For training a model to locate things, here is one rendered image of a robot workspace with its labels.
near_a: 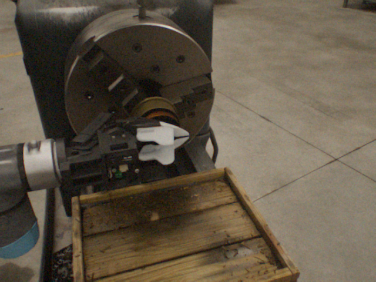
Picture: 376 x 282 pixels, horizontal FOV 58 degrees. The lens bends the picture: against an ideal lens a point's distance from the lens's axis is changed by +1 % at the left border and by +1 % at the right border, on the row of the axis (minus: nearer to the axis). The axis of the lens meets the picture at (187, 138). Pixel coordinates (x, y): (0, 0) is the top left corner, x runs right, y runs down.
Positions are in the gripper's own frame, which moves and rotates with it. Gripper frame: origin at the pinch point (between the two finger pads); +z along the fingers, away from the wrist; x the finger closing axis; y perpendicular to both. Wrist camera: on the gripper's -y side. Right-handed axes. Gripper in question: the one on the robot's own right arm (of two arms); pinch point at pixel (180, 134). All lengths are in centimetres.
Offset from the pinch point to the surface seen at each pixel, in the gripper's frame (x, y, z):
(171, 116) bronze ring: 3.0, -1.4, -1.2
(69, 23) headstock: 12.6, -30.6, -15.9
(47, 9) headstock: 15.4, -32.1, -19.7
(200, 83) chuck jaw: 3.7, -11.6, 7.5
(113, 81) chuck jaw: 6.6, -10.9, -9.5
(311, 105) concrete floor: -109, -178, 171
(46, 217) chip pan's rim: -49, -39, -34
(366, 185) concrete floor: -109, -73, 140
